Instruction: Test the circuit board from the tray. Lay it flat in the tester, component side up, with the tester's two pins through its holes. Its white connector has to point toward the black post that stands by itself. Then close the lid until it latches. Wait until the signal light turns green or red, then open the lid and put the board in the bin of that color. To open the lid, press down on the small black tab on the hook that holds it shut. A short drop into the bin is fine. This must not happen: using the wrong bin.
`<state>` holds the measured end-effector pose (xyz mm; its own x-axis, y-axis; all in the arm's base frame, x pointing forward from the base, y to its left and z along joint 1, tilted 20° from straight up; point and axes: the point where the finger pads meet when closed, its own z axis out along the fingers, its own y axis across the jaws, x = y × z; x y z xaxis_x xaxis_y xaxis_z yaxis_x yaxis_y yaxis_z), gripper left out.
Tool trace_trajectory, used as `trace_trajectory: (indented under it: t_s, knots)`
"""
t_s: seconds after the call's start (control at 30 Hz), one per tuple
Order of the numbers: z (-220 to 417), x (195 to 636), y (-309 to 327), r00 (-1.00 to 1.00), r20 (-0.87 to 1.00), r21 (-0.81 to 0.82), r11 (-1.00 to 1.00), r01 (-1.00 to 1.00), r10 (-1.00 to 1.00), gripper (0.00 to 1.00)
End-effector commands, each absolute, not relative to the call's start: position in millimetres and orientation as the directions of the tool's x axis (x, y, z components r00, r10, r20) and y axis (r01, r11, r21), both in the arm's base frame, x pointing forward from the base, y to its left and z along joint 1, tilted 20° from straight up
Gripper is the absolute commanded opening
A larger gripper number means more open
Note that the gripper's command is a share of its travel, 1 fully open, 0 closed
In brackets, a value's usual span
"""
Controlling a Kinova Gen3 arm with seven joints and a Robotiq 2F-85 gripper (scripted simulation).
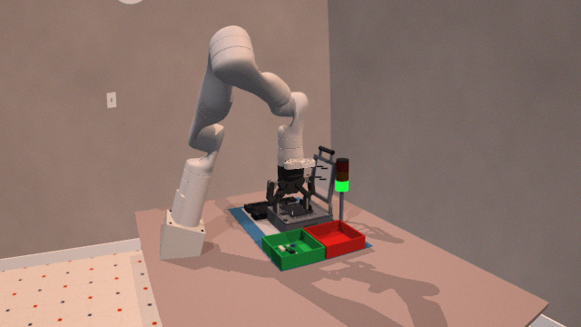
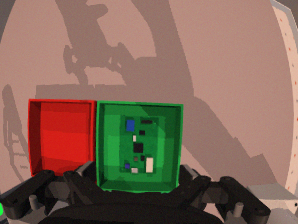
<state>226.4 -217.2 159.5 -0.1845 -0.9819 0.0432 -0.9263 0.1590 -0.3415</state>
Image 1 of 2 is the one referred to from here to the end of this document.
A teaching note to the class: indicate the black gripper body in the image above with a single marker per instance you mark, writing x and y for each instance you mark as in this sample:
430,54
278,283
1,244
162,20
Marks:
285,176

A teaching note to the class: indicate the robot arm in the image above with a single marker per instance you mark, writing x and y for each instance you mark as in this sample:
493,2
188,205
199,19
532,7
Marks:
233,62

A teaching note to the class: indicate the green bin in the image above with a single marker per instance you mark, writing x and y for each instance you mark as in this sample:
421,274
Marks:
313,250

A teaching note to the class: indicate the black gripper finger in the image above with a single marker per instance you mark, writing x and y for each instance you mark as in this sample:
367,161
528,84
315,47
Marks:
311,191
271,185

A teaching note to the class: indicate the red open-top bin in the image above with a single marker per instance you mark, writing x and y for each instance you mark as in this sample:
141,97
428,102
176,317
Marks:
339,237

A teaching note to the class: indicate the green circuit board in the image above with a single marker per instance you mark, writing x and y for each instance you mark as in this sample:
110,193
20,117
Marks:
289,249

